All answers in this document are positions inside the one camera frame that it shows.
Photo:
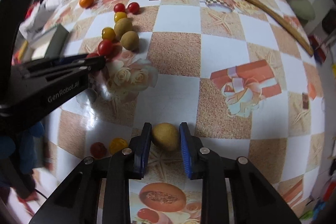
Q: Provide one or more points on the dark yellow tomato in cluster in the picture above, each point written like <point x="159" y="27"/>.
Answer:
<point x="108" y="34"/>

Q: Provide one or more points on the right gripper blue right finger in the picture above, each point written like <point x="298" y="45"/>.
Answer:
<point x="188" y="151"/>

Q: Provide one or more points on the red cherry tomato in cluster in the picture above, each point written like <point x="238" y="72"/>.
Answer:
<point x="105" y="47"/>

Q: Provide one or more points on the red cherry tomato pair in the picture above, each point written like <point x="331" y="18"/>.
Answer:
<point x="133" y="8"/>
<point x="119" y="7"/>

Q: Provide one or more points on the red cherry tomato pair left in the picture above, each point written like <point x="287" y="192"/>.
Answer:
<point x="119" y="7"/>

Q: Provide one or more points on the yellow cherry tomato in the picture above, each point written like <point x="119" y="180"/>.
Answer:
<point x="117" y="144"/>
<point x="119" y="15"/>

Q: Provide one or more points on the red cherry tomato pair right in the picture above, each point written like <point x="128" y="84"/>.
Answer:
<point x="133" y="8"/>

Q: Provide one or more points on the yellow cherry tomato in cluster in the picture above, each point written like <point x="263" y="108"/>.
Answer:
<point x="119" y="15"/>

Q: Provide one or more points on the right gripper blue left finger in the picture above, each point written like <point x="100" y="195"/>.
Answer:
<point x="142" y="151"/>

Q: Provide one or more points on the white cardboard box tray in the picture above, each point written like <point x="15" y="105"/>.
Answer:
<point x="47" y="45"/>

